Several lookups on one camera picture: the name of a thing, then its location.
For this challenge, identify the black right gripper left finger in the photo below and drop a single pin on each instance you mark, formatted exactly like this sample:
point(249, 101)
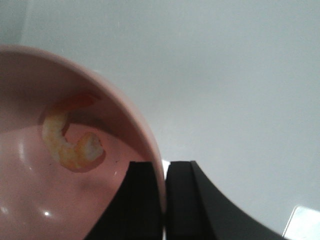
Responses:
point(135, 211)

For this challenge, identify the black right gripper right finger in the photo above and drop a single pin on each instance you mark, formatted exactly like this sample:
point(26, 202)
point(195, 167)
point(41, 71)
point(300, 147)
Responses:
point(198, 210)

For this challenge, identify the shrimp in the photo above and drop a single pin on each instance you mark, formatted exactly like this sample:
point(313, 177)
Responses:
point(72, 156)

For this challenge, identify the pink bowl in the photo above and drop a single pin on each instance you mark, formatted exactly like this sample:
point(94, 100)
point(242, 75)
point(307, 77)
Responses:
point(39, 198)

